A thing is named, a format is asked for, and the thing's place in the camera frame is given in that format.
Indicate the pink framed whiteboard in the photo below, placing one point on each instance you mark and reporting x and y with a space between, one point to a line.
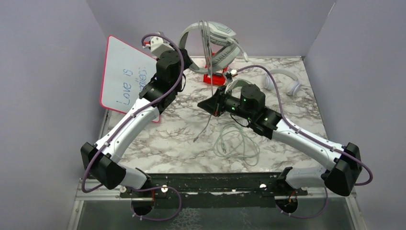
126 72

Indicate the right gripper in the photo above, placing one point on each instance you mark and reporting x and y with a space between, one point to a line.
214 105

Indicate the red plastic bin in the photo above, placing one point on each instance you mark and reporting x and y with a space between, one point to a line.
216 78

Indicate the grey white gaming headset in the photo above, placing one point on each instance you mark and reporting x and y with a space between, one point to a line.
221 43

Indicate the white headphones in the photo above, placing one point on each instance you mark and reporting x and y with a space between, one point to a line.
285 79

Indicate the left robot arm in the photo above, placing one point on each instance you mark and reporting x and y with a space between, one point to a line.
101 160

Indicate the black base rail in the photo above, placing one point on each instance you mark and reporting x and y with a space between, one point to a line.
218 190

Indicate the green headphones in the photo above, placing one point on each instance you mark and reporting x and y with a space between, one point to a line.
235 84

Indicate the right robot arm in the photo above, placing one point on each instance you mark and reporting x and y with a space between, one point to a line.
339 165

